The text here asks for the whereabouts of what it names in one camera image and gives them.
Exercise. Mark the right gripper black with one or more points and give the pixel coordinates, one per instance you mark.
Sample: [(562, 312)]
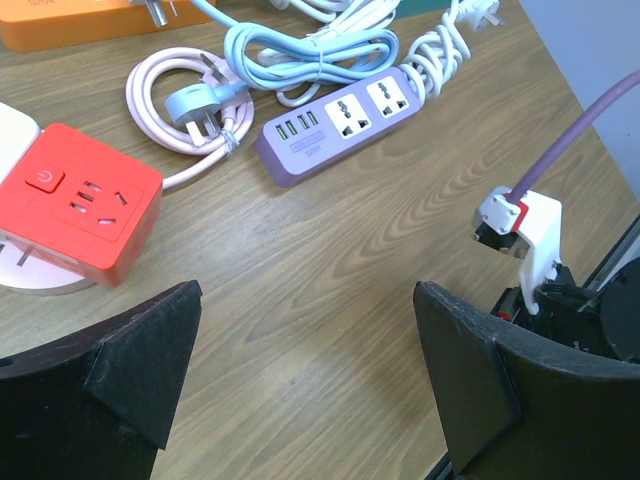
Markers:
[(600, 317)]

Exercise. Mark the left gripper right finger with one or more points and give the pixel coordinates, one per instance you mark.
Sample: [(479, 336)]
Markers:
[(515, 405)]

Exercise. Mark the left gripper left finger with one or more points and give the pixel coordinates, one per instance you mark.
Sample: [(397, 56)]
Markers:
[(99, 403)]

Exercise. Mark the pink round power strip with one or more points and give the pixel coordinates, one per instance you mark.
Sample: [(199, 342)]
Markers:
[(26, 274)]

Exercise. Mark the red cube socket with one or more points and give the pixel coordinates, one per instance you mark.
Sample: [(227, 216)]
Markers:
[(80, 204)]

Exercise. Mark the white cube socket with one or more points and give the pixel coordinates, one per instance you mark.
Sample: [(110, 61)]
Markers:
[(18, 132)]

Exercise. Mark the purple power strip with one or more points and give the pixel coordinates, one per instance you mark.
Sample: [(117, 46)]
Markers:
[(298, 144)]

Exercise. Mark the orange power strip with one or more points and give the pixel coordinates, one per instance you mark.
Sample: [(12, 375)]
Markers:
[(36, 25)]

